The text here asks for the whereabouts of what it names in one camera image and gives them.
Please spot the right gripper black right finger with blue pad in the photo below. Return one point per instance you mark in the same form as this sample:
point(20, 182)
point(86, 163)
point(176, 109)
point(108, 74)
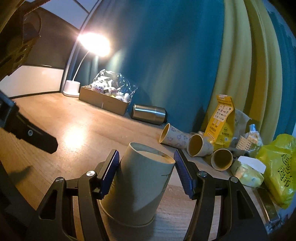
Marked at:
point(239, 218)

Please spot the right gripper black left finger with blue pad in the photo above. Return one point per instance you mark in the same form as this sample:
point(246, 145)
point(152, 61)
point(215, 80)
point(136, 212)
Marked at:
point(54, 219)

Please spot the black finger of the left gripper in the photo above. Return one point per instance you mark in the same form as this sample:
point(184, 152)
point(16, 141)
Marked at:
point(14, 122)

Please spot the plain brown paper cup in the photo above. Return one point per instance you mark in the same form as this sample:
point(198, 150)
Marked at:
point(138, 186)

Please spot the brown paper cup rightmost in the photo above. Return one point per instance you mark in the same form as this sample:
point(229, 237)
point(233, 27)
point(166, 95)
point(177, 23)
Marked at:
point(221, 159)

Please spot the patterned paper cup lying sideways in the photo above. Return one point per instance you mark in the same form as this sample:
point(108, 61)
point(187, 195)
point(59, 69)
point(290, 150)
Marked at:
point(173, 137)

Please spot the black flat phone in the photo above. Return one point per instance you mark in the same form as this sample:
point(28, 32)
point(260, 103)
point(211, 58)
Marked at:
point(268, 206)

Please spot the tissue pack white top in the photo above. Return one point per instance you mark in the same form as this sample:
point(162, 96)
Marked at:
point(249, 171)

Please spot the brown cardboard box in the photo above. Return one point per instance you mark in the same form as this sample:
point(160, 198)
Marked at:
point(103, 101)

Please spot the yellow plastic shopping bag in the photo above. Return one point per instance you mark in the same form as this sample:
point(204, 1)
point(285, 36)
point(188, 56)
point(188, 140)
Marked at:
point(279, 176)

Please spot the white woven basket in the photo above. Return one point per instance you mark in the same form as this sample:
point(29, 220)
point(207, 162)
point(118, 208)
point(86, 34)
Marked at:
point(250, 141)

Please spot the yellow paper snack bag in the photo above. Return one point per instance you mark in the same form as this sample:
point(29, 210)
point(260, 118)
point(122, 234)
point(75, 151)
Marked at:
point(220, 128)

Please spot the clear bag of toys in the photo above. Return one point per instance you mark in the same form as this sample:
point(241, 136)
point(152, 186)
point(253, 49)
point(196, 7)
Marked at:
point(114, 85)

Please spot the grey paper bag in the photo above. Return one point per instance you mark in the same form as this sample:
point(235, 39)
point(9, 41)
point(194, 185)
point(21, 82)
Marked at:
point(240, 123)

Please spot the white desk lamp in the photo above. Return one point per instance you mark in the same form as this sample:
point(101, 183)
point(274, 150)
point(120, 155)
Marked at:
point(94, 43)

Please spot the stainless steel tumbler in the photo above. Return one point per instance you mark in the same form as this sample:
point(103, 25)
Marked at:
point(149, 114)

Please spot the yellow curtain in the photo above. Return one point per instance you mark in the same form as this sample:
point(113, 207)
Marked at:
point(250, 69)

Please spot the teal curtain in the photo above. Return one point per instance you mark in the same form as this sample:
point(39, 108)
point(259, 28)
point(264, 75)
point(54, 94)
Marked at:
point(169, 49)

